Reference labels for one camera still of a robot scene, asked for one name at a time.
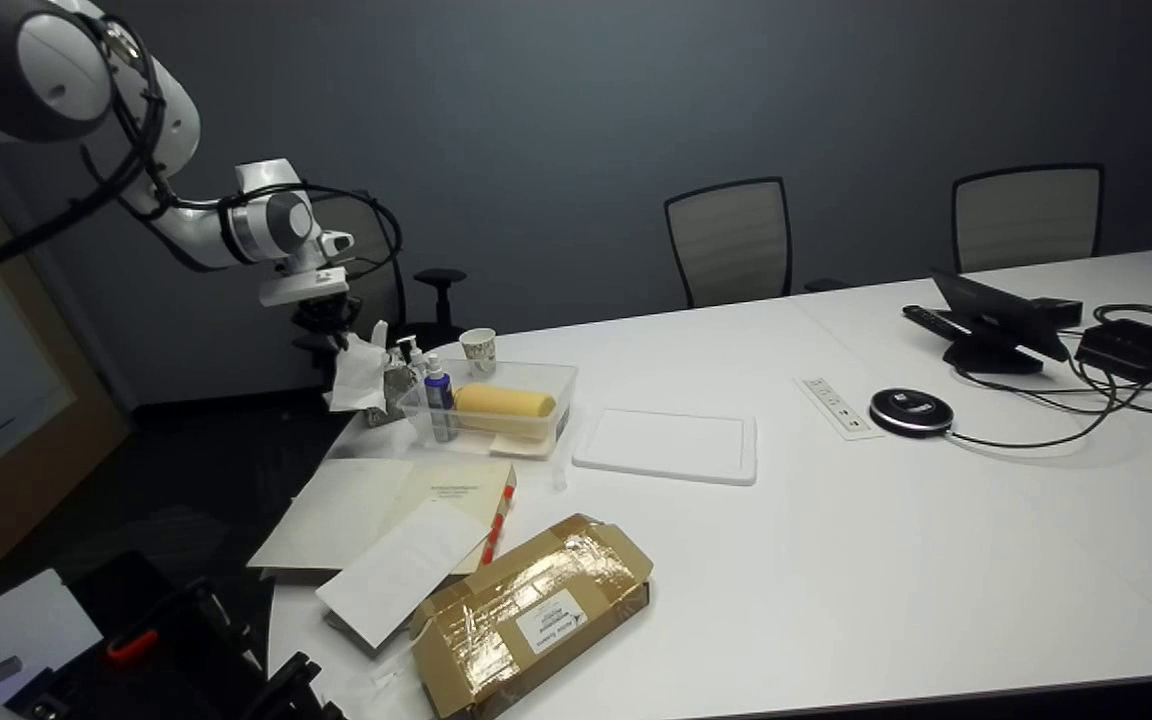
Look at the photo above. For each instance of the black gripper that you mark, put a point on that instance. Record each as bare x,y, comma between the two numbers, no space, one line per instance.
322,327

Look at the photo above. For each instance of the white tissue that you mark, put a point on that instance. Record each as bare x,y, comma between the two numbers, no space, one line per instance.
357,378

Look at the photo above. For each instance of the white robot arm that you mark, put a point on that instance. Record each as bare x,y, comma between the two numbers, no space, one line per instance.
58,81

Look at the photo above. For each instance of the small blue bottle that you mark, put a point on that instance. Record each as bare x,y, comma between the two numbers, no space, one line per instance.
436,403

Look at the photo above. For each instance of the white cup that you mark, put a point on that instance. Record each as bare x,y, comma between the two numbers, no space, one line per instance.
476,354

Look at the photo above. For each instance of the yellow sponge block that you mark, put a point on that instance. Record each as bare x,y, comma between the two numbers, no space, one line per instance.
504,403

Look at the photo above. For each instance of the cream sheet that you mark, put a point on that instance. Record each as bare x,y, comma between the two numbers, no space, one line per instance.
476,487

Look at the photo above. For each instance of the clear plastic container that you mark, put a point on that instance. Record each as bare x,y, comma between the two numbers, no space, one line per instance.
530,429

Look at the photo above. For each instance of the red pen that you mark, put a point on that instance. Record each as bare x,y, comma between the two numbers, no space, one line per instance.
496,517

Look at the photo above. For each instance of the white paper sheet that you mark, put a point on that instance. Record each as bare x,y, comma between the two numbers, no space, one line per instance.
400,575

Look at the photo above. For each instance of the wood-framed door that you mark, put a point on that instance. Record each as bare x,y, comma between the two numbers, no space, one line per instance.
17,403

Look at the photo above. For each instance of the black robot platform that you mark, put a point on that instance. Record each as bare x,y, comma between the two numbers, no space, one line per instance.
189,640

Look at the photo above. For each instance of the brown cardboard box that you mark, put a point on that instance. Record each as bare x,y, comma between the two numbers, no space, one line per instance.
534,614

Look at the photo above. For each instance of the white flat tray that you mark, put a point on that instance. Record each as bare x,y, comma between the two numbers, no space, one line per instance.
660,446

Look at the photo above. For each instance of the white paper on platform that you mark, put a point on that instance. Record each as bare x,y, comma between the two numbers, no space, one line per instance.
31,624

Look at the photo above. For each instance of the white remote control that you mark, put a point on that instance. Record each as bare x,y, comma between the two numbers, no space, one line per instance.
838,404

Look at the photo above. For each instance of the round black speaker puck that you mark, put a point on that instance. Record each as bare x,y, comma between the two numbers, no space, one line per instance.
910,409

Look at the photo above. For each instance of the black video bar device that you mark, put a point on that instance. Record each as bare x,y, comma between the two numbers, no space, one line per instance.
995,320

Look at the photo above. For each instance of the black power adapter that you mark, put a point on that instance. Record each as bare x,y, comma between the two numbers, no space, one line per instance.
1135,351

